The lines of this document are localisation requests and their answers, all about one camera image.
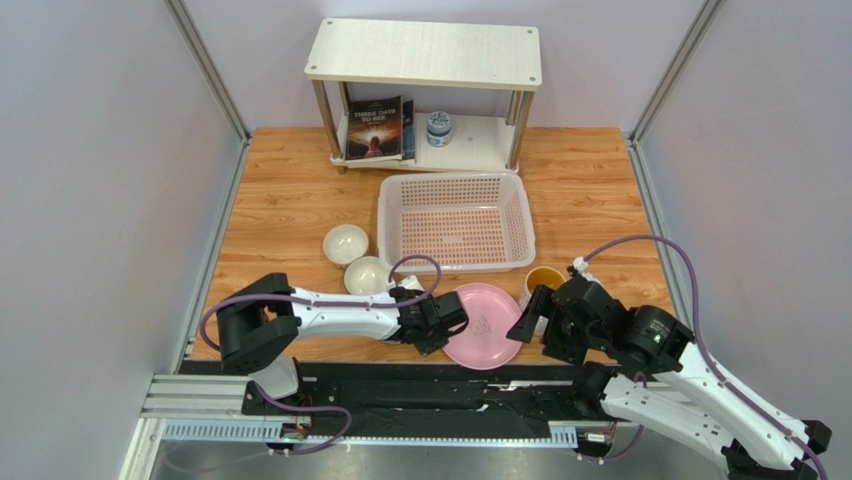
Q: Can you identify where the pink plastic plate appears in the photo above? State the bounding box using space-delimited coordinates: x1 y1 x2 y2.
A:
443 283 522 371

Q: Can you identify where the patterned mug yellow interior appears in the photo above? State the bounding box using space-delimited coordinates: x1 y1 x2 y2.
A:
518 266 566 311

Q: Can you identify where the white bowl black exterior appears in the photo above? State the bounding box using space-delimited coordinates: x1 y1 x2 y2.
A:
343 256 393 295

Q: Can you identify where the white bowl yellow rim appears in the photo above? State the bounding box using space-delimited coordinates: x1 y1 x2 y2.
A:
322 224 369 269

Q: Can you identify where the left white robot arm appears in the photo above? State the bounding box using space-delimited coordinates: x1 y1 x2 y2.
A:
203 273 469 399

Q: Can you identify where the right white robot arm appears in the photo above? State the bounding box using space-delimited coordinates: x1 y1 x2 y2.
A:
507 276 832 479

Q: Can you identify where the white plastic perforated bin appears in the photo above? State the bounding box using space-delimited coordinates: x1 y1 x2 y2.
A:
376 172 537 273

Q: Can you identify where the blue white ceramic jar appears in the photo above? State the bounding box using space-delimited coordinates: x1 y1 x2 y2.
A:
426 111 452 147

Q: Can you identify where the dark paperback book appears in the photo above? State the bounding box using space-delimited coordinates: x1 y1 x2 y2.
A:
345 96 403 163

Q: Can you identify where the white two-tier shelf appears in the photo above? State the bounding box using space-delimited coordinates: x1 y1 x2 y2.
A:
304 18 543 174

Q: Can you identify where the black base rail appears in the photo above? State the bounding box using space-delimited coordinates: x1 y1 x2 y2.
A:
142 359 640 449

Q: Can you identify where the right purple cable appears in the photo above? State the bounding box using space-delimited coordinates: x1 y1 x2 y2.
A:
577 234 830 480

